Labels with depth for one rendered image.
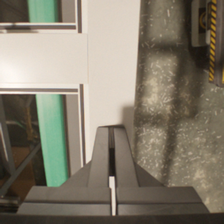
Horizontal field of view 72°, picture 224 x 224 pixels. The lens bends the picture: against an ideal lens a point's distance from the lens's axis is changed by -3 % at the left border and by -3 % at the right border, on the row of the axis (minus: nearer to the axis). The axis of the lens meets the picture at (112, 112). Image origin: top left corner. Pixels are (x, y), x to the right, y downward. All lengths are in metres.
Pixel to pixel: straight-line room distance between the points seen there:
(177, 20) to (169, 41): 0.13
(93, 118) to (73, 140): 0.11
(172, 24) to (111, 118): 1.06
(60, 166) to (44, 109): 0.10
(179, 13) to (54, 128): 1.08
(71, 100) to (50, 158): 0.10
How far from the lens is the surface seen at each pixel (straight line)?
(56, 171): 0.28
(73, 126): 0.25
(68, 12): 0.24
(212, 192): 1.80
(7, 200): 1.27
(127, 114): 0.15
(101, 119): 0.15
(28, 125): 0.99
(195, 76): 1.23
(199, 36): 1.09
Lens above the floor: 1.08
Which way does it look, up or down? 73 degrees down
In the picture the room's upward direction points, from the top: 176 degrees clockwise
